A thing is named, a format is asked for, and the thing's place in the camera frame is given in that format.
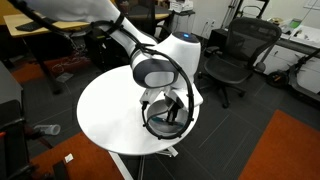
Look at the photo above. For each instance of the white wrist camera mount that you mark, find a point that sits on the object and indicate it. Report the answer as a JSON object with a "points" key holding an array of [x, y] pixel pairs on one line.
{"points": [[150, 95]]}

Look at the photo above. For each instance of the small white tag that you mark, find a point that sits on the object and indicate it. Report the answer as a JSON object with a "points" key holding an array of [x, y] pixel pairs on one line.
{"points": [[68, 158]]}

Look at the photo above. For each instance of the black armchair frame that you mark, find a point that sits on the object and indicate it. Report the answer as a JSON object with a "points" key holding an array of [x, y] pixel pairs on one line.
{"points": [[13, 146]]}

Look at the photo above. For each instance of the black padded office chair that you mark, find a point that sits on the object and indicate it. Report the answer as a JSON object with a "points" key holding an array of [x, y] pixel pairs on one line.
{"points": [[146, 13]]}

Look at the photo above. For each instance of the black mesh office chair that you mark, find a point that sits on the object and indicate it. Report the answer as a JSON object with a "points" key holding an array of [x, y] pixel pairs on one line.
{"points": [[230, 70]]}

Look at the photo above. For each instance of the white round bowl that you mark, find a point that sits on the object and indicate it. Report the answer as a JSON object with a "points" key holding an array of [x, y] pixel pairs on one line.
{"points": [[156, 111]]}

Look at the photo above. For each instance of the clear plastic cup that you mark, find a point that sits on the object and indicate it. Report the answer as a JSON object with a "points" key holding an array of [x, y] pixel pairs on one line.
{"points": [[48, 129]]}

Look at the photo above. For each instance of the light wooden desk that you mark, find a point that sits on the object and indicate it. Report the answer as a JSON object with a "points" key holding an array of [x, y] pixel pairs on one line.
{"points": [[33, 23]]}

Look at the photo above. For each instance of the white counter cabinet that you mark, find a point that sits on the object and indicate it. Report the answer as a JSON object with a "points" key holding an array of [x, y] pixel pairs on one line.
{"points": [[300, 43]]}

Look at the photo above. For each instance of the white table base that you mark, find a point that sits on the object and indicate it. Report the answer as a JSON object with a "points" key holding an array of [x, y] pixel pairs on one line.
{"points": [[118, 163]]}

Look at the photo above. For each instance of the black computer tower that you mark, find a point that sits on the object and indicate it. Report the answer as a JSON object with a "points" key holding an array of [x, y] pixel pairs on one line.
{"points": [[95, 50]]}

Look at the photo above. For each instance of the black electric scooter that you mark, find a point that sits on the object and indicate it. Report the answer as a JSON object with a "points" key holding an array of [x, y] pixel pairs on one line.
{"points": [[296, 78]]}

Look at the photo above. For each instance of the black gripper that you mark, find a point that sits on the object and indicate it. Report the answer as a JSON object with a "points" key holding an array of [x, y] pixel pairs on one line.
{"points": [[175, 103]]}

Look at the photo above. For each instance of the black case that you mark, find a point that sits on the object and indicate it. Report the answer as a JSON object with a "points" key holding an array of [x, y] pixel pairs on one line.
{"points": [[218, 38]]}

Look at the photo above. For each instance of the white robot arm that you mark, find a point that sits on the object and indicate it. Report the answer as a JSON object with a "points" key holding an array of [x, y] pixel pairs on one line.
{"points": [[180, 50]]}

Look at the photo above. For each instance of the small white cabinet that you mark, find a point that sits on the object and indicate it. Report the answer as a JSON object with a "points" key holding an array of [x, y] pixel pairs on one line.
{"points": [[185, 21]]}

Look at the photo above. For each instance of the green box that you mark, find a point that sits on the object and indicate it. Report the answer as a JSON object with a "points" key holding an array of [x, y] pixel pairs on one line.
{"points": [[295, 23]]}

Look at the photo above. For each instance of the teal black marker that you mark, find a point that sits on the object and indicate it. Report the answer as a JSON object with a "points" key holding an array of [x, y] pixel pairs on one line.
{"points": [[163, 121]]}

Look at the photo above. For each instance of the black keyboard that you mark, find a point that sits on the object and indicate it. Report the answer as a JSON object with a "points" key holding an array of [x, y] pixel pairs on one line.
{"points": [[28, 26]]}

